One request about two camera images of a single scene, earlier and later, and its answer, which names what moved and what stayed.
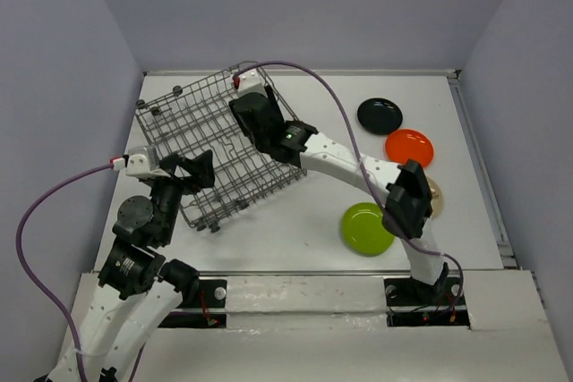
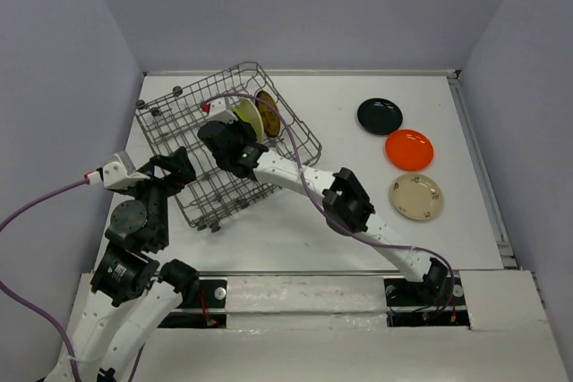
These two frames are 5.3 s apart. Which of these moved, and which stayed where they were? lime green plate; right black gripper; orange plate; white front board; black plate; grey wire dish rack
Moved: right black gripper; lime green plate
Stayed: orange plate; black plate; grey wire dish rack; white front board
